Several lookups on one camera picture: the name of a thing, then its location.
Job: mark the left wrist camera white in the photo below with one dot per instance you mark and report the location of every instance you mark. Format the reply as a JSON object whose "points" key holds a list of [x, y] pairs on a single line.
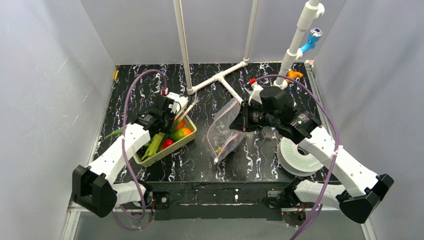
{"points": [[179, 104]]}

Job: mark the white jointed pipe stand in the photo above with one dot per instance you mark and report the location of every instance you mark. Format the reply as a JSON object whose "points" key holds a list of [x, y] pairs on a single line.
{"points": [[312, 10]]}

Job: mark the clear zip top bag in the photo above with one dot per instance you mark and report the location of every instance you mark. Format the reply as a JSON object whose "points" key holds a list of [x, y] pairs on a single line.
{"points": [[221, 139]]}

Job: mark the red tomato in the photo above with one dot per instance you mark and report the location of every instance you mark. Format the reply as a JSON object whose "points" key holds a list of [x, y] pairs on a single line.
{"points": [[166, 143]]}

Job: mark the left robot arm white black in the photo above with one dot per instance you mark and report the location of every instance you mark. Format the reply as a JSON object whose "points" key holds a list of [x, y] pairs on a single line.
{"points": [[94, 187]]}

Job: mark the blue clamp fitting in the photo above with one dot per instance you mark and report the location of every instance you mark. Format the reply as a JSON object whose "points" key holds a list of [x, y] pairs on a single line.
{"points": [[314, 36]]}

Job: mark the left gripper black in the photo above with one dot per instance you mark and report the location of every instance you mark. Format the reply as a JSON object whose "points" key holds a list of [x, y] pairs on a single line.
{"points": [[167, 116]]}

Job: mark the cream woven basket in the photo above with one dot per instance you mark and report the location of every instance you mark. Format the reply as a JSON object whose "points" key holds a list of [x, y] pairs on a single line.
{"points": [[172, 148]]}

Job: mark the orange clamp fitting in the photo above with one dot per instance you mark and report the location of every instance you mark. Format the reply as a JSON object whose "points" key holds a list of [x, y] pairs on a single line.
{"points": [[292, 74]]}

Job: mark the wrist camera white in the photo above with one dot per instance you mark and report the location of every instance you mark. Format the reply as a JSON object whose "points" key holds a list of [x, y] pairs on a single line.
{"points": [[254, 97], [179, 104]]}

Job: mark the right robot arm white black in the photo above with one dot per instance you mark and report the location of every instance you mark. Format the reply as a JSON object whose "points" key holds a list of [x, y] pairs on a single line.
{"points": [[359, 191]]}

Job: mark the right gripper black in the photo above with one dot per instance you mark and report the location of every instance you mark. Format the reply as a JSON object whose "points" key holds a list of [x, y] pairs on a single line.
{"points": [[244, 117]]}

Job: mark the orange green mango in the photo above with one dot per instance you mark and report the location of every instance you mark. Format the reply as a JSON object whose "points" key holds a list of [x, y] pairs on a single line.
{"points": [[179, 134]]}

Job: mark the green onion with white root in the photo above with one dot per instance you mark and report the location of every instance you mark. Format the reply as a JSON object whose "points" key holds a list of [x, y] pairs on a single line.
{"points": [[188, 107]]}

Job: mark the orange fruit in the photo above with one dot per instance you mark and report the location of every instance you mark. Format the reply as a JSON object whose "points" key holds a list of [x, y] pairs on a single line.
{"points": [[180, 125]]}

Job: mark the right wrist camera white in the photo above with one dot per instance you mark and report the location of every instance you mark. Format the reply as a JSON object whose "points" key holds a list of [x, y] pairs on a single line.
{"points": [[254, 97]]}

